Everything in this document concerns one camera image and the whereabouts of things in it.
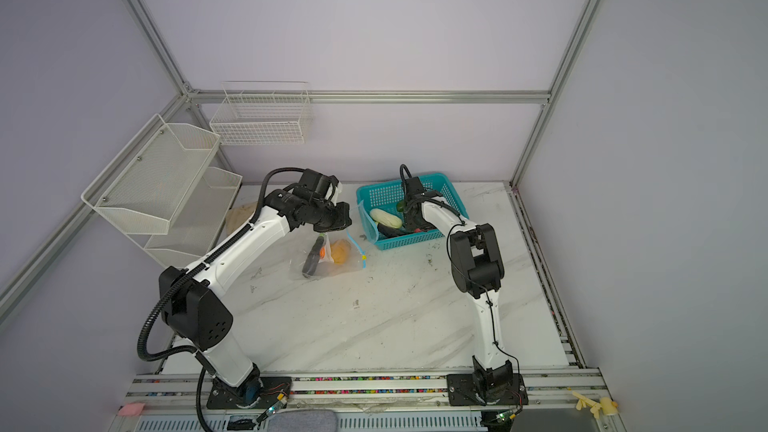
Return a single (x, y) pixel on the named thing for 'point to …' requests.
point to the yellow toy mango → (339, 250)
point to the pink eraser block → (132, 409)
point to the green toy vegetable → (400, 206)
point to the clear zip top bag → (355, 259)
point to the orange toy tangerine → (322, 252)
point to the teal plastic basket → (386, 195)
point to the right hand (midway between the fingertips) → (420, 220)
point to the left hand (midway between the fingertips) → (350, 223)
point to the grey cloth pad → (303, 421)
